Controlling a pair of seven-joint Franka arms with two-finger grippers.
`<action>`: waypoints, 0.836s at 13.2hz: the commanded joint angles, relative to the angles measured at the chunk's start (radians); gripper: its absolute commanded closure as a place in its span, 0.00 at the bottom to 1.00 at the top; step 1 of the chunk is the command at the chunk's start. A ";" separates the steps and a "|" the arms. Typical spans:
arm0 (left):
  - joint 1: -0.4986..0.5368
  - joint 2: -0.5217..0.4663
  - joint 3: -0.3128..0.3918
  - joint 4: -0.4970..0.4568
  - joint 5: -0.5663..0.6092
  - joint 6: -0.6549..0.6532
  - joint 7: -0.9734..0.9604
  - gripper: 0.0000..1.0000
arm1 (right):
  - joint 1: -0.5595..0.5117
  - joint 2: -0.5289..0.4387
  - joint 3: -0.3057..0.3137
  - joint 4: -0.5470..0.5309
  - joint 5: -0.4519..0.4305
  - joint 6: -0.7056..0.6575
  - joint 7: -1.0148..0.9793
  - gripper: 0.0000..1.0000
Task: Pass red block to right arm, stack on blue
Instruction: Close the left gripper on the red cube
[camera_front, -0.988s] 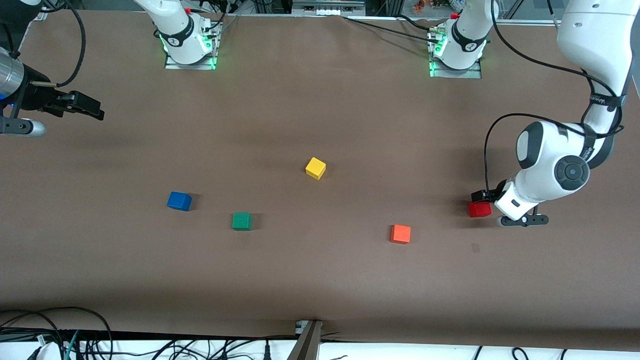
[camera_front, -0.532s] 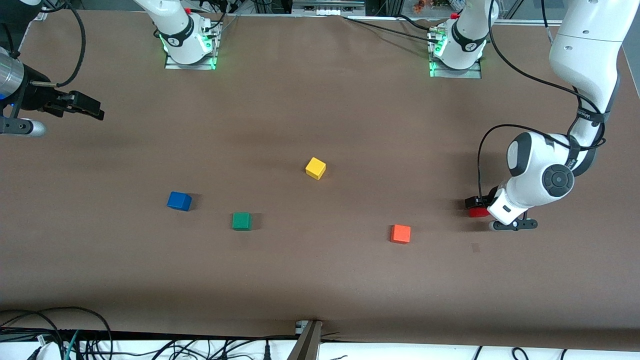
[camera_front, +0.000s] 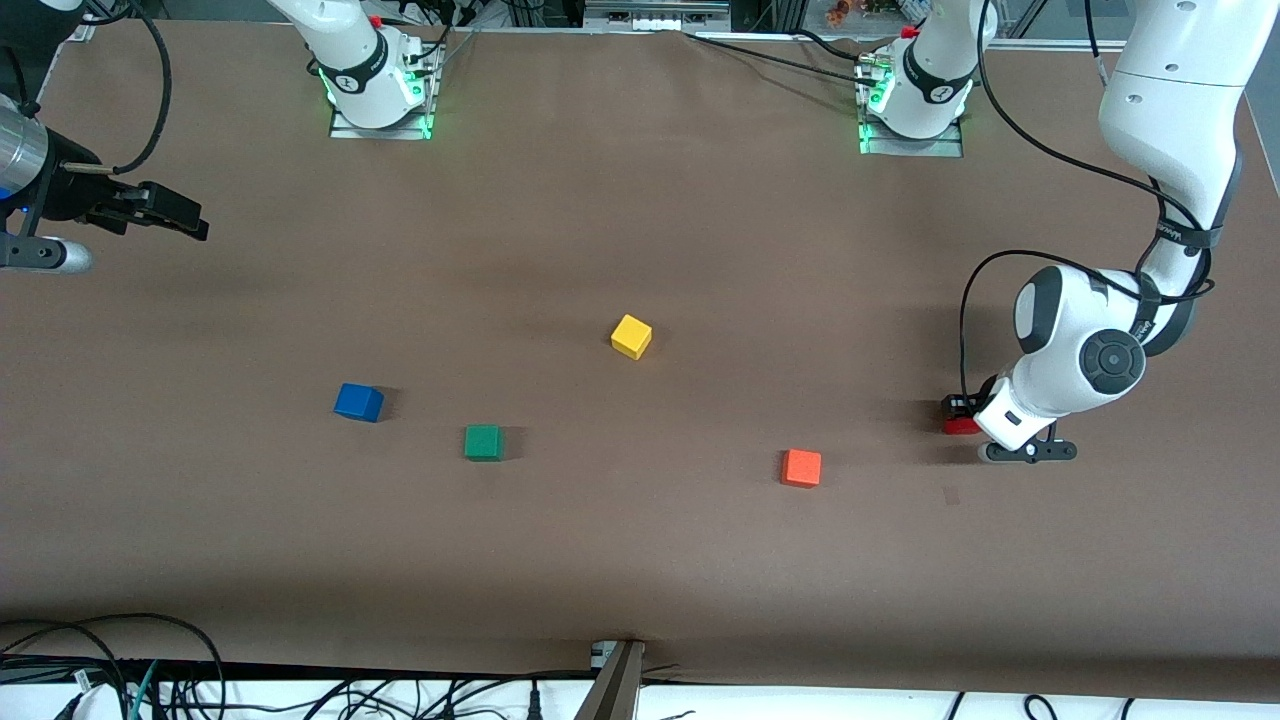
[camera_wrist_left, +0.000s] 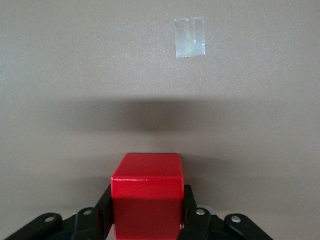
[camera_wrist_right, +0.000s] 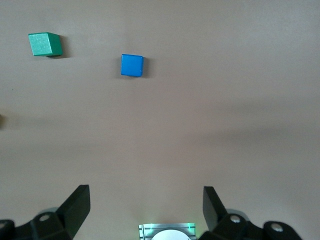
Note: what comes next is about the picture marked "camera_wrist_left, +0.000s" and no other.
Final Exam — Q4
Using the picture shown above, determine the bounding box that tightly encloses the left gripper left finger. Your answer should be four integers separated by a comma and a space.
3, 184, 115, 240

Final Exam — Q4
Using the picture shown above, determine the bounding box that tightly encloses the red cube block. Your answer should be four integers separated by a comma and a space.
110, 152, 186, 240

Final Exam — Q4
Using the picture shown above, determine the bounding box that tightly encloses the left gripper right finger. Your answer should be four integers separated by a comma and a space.
178, 184, 275, 240

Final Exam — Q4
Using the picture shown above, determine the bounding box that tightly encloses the clear tape piece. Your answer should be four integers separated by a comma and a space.
174, 16, 207, 59

